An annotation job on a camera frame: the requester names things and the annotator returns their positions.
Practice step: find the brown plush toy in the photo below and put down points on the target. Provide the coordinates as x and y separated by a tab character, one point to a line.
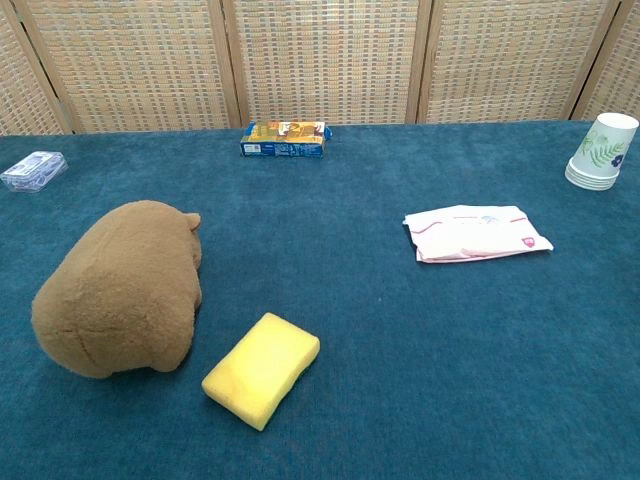
115	290

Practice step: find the blue carpet table cover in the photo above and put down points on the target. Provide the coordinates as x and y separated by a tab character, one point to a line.
380	325

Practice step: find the blue and orange carton box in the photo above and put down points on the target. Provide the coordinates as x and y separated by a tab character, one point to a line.
285	140

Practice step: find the yellow sponge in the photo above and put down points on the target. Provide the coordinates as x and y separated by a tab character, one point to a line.
262	370

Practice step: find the white pink tissue pack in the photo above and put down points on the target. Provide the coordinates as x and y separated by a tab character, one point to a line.
475	235

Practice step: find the woven folding screen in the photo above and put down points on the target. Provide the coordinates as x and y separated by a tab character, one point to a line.
320	60

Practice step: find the stacked floral paper cups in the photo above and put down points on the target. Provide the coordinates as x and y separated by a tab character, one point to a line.
597	150

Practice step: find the clear plastic packet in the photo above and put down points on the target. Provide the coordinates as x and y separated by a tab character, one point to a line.
34	171

